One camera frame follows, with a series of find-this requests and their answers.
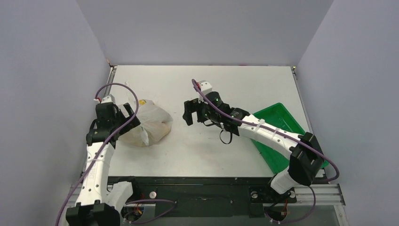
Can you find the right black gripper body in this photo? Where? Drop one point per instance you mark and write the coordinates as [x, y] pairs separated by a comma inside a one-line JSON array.
[[195, 110]]

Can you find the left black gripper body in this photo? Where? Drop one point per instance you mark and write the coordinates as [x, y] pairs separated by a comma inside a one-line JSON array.
[[120, 119]]

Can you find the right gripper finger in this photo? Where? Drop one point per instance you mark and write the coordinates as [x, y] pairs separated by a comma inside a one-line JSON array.
[[200, 111], [189, 109]]

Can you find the white plastic bag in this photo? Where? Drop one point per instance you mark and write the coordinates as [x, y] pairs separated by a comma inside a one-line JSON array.
[[155, 124]]

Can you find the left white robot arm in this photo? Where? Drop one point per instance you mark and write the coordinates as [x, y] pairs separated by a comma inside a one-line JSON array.
[[91, 207]]

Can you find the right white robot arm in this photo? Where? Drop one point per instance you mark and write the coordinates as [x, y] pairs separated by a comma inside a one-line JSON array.
[[302, 151]]

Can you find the green plastic tray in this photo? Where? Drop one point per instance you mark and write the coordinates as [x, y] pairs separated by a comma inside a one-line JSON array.
[[276, 115]]

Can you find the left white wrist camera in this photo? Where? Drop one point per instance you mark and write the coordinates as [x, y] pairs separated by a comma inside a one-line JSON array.
[[105, 99]]

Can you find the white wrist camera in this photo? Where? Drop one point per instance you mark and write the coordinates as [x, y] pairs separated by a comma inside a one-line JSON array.
[[204, 86], [105, 99]]

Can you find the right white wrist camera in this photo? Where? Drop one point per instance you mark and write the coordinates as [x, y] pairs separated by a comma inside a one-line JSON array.
[[204, 86]]

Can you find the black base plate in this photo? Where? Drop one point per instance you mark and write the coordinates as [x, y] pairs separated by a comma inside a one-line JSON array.
[[171, 208]]

